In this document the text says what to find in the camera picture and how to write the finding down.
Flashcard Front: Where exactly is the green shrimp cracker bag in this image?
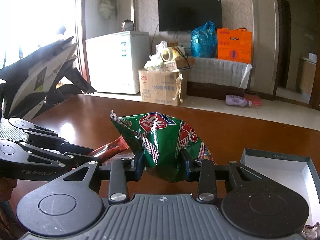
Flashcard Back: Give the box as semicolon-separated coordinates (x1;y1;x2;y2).
110;111;214;183

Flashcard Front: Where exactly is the red chocolate bar wrapper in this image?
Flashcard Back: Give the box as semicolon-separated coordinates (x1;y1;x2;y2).
88;136;129;162

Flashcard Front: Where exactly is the kettle on fridge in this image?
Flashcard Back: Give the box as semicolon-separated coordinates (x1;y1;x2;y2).
121;19;135;31

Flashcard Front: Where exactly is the black white folded stroller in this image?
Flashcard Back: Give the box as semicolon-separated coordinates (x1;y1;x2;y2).
1;37;96;120

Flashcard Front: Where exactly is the dark box with white interior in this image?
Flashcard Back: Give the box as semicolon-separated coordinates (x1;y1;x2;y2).
240;148;320;226

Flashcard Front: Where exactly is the white plastic bags pile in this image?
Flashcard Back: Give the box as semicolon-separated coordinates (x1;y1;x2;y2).
144;41;167;71

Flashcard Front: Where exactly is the purple detergent bottle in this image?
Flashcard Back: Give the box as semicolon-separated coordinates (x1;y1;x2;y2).
225;94;252;107

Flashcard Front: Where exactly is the red flat object on floor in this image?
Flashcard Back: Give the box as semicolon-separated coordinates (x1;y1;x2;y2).
244;92;263;106

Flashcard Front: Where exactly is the white cloth covered cabinet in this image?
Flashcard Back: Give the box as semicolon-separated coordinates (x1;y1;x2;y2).
187;57;252;100

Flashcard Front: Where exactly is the black wall television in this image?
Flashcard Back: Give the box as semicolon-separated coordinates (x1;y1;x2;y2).
158;0;222;32

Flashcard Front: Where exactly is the brown cardboard box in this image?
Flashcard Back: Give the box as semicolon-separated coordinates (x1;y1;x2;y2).
138;70;189;106

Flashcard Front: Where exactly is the person's left hand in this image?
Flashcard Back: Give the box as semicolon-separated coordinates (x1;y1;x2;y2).
0;177;17;202

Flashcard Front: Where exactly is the orange paper bag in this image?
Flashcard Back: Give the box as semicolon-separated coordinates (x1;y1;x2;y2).
217;28;252;64

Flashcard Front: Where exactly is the small cardboard box with tape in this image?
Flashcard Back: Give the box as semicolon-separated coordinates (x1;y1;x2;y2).
164;57;195;71

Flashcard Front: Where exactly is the white mini fridge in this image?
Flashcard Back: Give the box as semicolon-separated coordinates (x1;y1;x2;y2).
86;31;150;94

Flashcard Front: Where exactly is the blue plastic bag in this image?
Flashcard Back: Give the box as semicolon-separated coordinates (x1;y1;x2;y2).
190;21;217;58

